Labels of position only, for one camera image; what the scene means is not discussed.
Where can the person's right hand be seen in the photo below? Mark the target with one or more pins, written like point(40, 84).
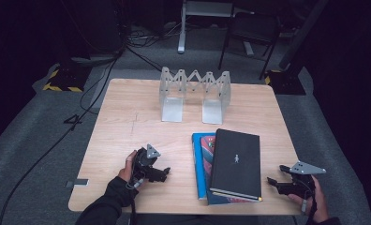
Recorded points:
point(319, 203)

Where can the black hardcover book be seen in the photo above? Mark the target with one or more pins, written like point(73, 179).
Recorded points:
point(236, 162)

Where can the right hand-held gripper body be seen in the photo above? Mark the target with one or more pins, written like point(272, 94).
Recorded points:
point(302, 186)

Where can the person's left hand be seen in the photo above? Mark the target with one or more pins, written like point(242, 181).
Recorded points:
point(126, 170)

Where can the black stand base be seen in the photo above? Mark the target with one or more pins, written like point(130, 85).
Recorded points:
point(288, 82)

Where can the colourful illustrated book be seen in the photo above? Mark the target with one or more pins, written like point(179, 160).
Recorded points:
point(208, 156)

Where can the white desk frame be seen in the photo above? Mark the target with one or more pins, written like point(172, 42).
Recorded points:
point(182, 28)

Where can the yellow-black striped stand base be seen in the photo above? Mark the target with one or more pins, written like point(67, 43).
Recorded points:
point(65, 78)

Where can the expandable metal bookend rack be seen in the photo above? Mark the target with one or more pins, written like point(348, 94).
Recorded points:
point(171, 109)

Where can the slanted dark stand post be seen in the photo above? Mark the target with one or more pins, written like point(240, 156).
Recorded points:
point(302, 34)

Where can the grey tag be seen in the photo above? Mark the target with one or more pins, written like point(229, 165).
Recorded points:
point(79, 182)

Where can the black chair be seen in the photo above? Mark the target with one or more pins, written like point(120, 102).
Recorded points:
point(252, 28)

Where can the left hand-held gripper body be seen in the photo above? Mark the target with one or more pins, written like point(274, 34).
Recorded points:
point(143, 165)

